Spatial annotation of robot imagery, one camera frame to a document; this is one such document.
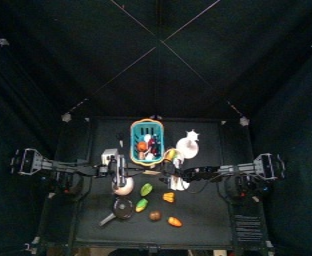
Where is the white toy egg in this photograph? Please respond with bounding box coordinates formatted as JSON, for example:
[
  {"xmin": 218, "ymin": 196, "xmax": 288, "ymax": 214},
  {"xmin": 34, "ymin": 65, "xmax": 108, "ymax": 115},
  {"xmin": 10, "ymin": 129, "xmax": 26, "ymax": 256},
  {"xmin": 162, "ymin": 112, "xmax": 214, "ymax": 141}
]
[{"xmin": 112, "ymin": 177, "xmax": 136, "ymax": 197}]

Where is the orange toy food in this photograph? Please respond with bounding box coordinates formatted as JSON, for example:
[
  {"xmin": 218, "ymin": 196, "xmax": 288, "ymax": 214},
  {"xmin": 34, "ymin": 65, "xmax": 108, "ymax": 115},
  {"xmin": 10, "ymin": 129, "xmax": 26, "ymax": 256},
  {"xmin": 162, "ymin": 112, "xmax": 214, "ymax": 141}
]
[{"xmin": 136, "ymin": 141, "xmax": 149, "ymax": 154}]

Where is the red toy food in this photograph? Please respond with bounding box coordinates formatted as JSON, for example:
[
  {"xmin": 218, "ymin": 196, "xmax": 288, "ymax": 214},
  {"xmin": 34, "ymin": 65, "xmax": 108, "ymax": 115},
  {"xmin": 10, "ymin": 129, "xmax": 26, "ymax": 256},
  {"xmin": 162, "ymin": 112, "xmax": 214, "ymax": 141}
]
[{"xmin": 146, "ymin": 137, "xmax": 161, "ymax": 155}]

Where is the white spiky toy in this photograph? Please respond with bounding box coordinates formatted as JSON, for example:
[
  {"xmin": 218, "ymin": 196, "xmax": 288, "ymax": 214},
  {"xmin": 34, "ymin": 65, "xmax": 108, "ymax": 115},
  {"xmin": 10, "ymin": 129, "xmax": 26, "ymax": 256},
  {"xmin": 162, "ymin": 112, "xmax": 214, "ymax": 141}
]
[{"xmin": 185, "ymin": 129, "xmax": 201, "ymax": 141}]

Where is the black toy frying pan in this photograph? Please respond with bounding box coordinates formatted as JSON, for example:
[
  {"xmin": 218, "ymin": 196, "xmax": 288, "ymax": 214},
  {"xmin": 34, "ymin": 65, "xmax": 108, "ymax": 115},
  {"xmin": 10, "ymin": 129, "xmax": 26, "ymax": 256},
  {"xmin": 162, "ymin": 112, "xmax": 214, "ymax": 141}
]
[{"xmin": 97, "ymin": 196, "xmax": 136, "ymax": 228}]

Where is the orange toy carrot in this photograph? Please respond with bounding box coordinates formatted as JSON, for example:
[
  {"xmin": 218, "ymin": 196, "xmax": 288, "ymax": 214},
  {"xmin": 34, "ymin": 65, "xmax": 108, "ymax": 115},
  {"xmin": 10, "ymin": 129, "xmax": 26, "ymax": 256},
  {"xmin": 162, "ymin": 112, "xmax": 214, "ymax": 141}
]
[{"xmin": 166, "ymin": 216, "xmax": 184, "ymax": 228}]

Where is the white round toy right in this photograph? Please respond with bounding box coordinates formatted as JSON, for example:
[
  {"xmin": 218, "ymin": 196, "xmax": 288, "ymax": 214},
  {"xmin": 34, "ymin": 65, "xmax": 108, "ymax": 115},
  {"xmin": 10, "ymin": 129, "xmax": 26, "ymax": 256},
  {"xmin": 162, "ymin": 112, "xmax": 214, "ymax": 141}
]
[{"xmin": 174, "ymin": 137, "xmax": 200, "ymax": 160}]

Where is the brown toy ball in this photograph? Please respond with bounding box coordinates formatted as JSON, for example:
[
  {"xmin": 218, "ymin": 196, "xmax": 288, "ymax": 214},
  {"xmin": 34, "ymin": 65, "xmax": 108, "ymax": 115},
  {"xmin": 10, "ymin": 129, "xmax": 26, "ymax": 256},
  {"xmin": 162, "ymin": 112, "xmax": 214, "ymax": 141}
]
[{"xmin": 148, "ymin": 210, "xmax": 162, "ymax": 222}]

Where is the grey white box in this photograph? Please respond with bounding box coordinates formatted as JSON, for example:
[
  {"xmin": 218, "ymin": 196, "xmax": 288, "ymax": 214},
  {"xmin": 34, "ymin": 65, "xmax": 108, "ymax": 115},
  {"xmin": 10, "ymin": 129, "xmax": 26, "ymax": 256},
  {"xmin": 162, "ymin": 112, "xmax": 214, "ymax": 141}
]
[{"xmin": 100, "ymin": 148, "xmax": 120, "ymax": 165}]

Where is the green yellow toy vegetable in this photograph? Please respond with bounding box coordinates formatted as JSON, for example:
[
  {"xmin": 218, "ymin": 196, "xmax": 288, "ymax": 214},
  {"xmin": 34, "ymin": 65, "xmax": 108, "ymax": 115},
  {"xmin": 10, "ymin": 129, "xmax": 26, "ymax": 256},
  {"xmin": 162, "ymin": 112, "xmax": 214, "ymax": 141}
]
[{"xmin": 134, "ymin": 198, "xmax": 149, "ymax": 214}]

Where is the orange toy bell pepper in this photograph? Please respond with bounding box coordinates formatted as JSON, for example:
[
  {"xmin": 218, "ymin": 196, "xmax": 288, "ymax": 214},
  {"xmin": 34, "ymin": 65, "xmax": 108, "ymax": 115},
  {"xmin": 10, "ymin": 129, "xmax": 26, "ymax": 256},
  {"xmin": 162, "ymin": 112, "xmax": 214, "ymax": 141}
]
[{"xmin": 161, "ymin": 191, "xmax": 176, "ymax": 204}]

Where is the yellow orange toy cup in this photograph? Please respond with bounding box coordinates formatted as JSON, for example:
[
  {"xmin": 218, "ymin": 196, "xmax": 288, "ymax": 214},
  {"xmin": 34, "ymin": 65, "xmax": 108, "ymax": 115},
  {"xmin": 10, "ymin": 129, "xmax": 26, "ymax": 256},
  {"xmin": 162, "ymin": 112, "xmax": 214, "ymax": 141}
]
[{"xmin": 162, "ymin": 148, "xmax": 181, "ymax": 163}]

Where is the white label sticker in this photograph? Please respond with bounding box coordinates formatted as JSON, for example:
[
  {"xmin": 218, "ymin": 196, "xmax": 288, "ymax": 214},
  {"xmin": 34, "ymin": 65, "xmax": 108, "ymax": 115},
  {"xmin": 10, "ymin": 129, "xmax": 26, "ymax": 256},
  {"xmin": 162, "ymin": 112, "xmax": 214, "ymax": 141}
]
[{"xmin": 233, "ymin": 214, "xmax": 263, "ymax": 243}]

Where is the teal basket with orange rim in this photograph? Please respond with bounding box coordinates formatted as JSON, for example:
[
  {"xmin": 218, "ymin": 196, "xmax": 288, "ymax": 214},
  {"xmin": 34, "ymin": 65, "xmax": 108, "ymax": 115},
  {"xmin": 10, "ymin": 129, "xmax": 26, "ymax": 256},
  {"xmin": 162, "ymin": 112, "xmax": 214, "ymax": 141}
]
[{"xmin": 129, "ymin": 118, "xmax": 166, "ymax": 167}]

